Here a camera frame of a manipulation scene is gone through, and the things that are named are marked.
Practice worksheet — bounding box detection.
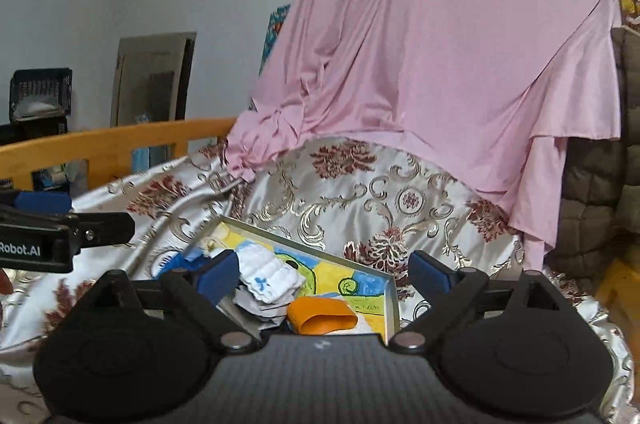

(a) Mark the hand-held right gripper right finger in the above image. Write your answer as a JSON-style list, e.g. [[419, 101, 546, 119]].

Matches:
[[390, 249, 552, 353]]

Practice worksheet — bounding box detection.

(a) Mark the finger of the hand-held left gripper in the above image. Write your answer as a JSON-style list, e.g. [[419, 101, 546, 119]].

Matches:
[[70, 211, 137, 251], [0, 188, 74, 219]]

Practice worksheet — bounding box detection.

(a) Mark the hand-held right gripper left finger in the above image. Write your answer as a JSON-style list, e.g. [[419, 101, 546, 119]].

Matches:
[[92, 248, 257, 353]]

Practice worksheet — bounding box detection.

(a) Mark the white cloth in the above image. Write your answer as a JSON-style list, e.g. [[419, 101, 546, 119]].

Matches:
[[232, 291, 292, 330], [237, 248, 307, 305]]

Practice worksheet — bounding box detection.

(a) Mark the metal tray with cartoon print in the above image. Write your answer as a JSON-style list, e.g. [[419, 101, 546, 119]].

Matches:
[[154, 216, 401, 346]]

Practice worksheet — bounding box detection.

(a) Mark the orange cloth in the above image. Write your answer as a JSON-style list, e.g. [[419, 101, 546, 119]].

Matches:
[[286, 296, 358, 336]]

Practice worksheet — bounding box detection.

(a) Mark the light blue box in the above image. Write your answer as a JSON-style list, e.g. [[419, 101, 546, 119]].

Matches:
[[130, 146, 151, 178]]

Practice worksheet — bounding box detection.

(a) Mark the floral satin bedspread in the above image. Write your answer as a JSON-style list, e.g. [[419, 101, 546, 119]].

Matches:
[[0, 136, 640, 424]]

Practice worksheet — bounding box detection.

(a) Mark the black plastic crate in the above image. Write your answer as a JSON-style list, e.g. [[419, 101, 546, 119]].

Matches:
[[9, 67, 74, 125]]

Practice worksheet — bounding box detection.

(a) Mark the grey wooden door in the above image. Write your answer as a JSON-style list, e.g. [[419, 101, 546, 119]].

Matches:
[[109, 31, 198, 128]]

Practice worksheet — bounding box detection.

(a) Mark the brown quilted jacket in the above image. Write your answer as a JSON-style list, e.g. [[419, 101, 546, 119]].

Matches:
[[542, 26, 640, 278]]

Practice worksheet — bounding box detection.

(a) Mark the plain wooden bed board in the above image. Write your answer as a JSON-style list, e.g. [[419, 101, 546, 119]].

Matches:
[[594, 258, 640, 356]]

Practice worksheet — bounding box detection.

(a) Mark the pink sheet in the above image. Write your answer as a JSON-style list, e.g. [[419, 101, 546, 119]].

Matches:
[[224, 0, 624, 271]]

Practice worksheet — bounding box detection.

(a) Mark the slatted wooden bed rail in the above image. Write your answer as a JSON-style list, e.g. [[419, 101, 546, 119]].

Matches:
[[0, 117, 239, 196]]

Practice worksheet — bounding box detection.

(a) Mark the blue orange wall poster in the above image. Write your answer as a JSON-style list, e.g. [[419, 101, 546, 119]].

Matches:
[[258, 3, 292, 78]]

